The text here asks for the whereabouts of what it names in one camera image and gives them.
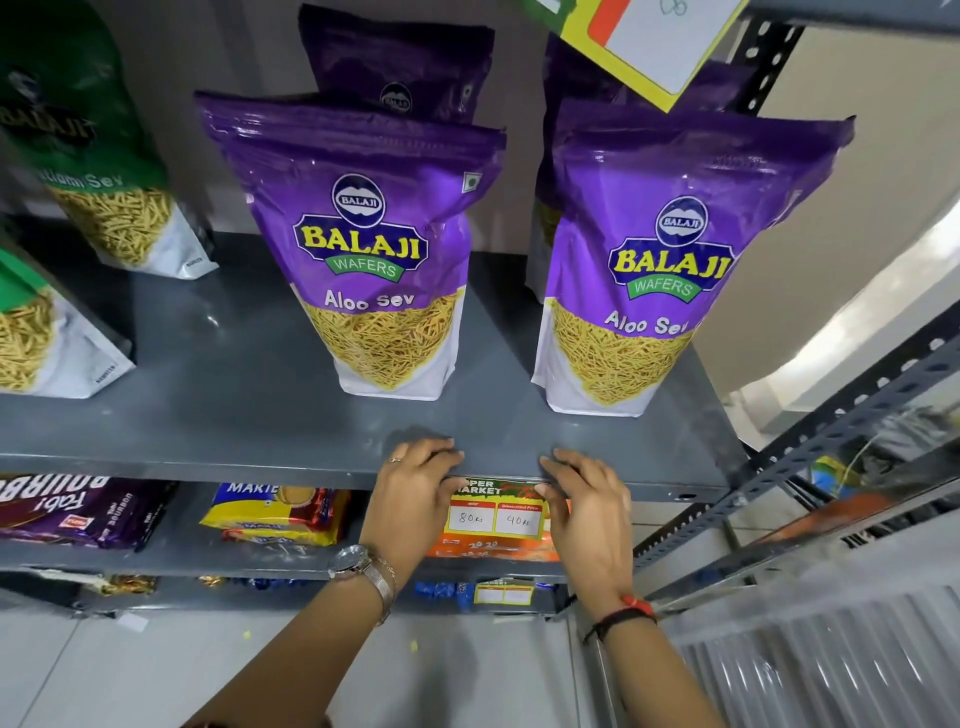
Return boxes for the yellow and white hanging label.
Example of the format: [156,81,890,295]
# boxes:
[517,0,752,114]

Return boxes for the orange snack packet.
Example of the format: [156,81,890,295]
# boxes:
[426,525,565,563]

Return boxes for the person's right hand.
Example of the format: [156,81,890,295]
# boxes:
[536,447,636,610]

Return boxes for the purple snack pouch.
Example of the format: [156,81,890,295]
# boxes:
[530,97,857,419]
[524,33,760,306]
[297,3,497,127]
[193,90,509,403]

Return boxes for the orange shelf price label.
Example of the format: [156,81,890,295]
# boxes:
[446,476,573,543]

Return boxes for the gold wrapped packet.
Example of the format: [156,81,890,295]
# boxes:
[96,573,160,599]

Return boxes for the yellow biscuit packet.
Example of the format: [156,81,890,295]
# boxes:
[198,481,353,549]

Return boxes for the yellow shelf price label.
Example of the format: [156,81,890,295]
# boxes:
[471,578,536,609]

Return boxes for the clear corrugated plastic sheet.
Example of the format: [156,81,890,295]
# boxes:
[658,551,960,728]

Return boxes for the red and black wrist thread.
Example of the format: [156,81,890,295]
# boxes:
[582,594,659,646]

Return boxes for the silver wristwatch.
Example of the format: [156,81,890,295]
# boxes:
[328,543,398,627]

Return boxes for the person's left forearm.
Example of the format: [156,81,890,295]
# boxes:
[183,562,423,728]

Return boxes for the blue wrapped packets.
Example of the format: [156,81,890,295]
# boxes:
[225,576,483,613]

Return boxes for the grey slotted angle upright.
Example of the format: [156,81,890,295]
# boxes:
[718,18,808,117]

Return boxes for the grey slotted angle rack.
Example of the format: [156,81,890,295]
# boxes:
[632,298,960,605]

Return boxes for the purple biscuit packet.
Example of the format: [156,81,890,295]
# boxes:
[0,474,179,553]

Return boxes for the person's left hand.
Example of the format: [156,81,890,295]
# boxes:
[358,437,468,577]

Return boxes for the person's right forearm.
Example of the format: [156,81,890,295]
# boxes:
[585,596,727,728]

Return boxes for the green snack pouch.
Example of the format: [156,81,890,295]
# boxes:
[0,238,138,399]
[0,0,221,282]

